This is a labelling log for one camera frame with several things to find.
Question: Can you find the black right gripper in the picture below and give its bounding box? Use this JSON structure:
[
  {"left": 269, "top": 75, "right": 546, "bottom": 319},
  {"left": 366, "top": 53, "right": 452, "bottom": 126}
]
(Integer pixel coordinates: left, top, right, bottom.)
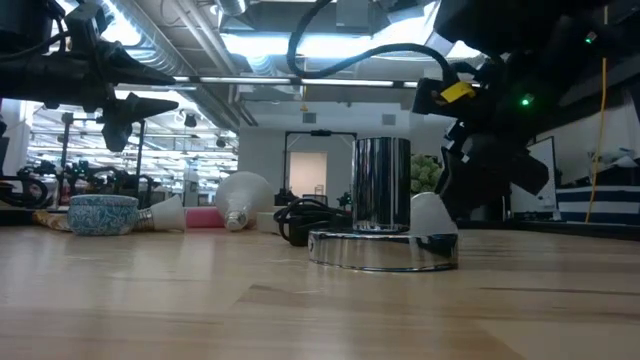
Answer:
[{"left": 412, "top": 64, "right": 551, "bottom": 222}]

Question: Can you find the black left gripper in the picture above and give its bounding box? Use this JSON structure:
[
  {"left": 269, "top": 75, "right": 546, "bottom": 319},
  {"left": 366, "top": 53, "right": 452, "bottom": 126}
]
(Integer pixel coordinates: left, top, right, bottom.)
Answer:
[{"left": 0, "top": 2, "right": 180, "bottom": 153}]

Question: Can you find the large white flood lightbulb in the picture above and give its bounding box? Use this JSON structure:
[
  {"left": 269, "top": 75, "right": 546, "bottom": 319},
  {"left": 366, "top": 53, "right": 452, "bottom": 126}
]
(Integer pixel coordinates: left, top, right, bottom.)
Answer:
[{"left": 214, "top": 170, "right": 276, "bottom": 233}]

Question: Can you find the small white lightbulb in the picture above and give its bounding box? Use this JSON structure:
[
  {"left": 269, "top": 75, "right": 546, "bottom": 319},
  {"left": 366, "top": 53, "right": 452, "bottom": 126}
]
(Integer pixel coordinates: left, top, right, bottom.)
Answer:
[{"left": 132, "top": 193, "right": 187, "bottom": 233}]

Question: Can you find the white board panel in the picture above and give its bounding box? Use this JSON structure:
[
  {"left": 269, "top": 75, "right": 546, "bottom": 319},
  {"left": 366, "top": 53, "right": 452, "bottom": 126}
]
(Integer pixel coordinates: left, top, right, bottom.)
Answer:
[{"left": 508, "top": 135, "right": 559, "bottom": 221}]

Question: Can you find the potted green succulent plant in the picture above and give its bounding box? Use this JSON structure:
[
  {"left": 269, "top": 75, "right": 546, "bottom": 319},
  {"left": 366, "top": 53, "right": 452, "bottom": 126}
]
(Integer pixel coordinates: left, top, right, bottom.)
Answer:
[{"left": 409, "top": 152, "right": 460, "bottom": 236}]

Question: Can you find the white navy striped box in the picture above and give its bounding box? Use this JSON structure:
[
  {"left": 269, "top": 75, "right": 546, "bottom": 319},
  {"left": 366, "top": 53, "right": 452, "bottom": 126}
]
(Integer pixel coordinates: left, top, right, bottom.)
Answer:
[{"left": 555, "top": 183, "right": 640, "bottom": 224}]

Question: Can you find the chrome lamp base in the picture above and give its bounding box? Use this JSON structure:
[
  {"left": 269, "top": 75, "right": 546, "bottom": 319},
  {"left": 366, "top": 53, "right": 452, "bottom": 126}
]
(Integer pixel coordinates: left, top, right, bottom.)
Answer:
[{"left": 307, "top": 136, "right": 460, "bottom": 274}]

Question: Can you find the hanging linear light fixture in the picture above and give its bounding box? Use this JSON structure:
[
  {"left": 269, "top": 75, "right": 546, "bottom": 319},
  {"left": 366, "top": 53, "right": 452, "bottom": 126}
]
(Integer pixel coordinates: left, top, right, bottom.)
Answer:
[{"left": 172, "top": 74, "right": 419, "bottom": 90}]

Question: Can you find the blue patterned bowl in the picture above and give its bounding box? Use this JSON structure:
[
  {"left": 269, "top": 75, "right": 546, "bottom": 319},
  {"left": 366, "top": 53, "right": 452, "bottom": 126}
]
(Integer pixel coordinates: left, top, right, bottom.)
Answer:
[{"left": 67, "top": 193, "right": 140, "bottom": 237}]

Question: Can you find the pink case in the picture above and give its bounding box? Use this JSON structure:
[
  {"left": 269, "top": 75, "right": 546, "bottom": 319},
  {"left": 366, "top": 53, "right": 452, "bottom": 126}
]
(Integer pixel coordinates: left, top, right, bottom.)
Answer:
[{"left": 183, "top": 206, "right": 227, "bottom": 230}]

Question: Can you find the yellow right cable tag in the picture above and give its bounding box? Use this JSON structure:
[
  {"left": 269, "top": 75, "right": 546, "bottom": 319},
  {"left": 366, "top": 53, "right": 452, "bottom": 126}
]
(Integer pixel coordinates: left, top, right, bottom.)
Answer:
[{"left": 439, "top": 80, "right": 477, "bottom": 105}]

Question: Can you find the thin yellow cable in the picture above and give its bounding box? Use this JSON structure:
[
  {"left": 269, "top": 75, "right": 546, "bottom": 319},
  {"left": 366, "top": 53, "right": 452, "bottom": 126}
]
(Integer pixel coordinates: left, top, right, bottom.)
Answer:
[{"left": 584, "top": 4, "right": 609, "bottom": 224}]

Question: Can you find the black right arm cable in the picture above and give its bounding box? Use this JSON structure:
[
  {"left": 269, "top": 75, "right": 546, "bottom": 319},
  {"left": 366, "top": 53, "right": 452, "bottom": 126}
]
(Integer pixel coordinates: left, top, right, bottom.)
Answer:
[{"left": 286, "top": 0, "right": 459, "bottom": 84}]

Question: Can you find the black background frame stand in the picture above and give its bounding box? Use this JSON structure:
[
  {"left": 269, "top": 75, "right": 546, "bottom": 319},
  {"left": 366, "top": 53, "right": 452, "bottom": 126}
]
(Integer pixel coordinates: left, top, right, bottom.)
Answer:
[{"left": 283, "top": 129, "right": 359, "bottom": 206}]

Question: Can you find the black lamp power cord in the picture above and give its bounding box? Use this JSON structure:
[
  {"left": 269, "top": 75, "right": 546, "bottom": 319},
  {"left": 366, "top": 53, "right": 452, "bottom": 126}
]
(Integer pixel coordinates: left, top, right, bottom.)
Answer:
[{"left": 273, "top": 197, "right": 354, "bottom": 248}]

